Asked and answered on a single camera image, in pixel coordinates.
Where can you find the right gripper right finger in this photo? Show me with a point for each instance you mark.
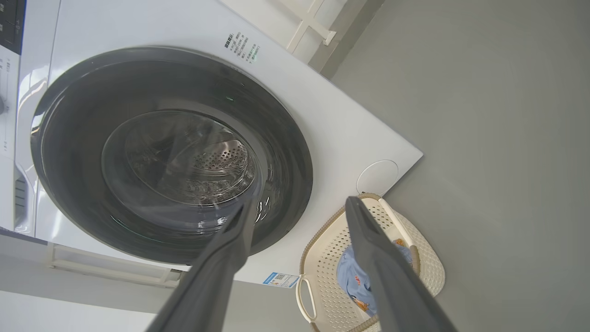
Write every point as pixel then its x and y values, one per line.
pixel 392 286

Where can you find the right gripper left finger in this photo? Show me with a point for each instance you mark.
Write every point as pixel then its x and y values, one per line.
pixel 212 276

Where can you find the blue patterned cloth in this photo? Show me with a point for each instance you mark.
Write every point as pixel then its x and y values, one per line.
pixel 352 276

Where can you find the glass washing machine door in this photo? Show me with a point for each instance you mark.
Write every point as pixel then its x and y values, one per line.
pixel 69 138

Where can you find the white front-load washing machine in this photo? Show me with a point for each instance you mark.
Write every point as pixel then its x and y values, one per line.
pixel 332 115

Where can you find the dark grey control panel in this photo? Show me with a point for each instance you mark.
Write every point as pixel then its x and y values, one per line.
pixel 11 23

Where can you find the cream perforated laundry basket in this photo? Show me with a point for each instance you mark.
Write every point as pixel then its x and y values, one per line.
pixel 325 276

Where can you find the blue energy label sticker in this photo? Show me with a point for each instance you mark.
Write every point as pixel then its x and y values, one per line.
pixel 280 279

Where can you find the round drain filter cover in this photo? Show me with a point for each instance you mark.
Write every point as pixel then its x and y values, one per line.
pixel 377 177

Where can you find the perforated steel drum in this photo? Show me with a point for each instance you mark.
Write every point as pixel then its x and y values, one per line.
pixel 221 159

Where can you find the printed text label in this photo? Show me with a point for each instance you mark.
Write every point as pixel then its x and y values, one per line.
pixel 242 47

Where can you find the grey-brown baseboard strip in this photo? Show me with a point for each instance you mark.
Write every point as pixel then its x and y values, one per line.
pixel 345 37

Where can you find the white window frame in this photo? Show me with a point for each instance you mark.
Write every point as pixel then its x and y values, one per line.
pixel 313 23

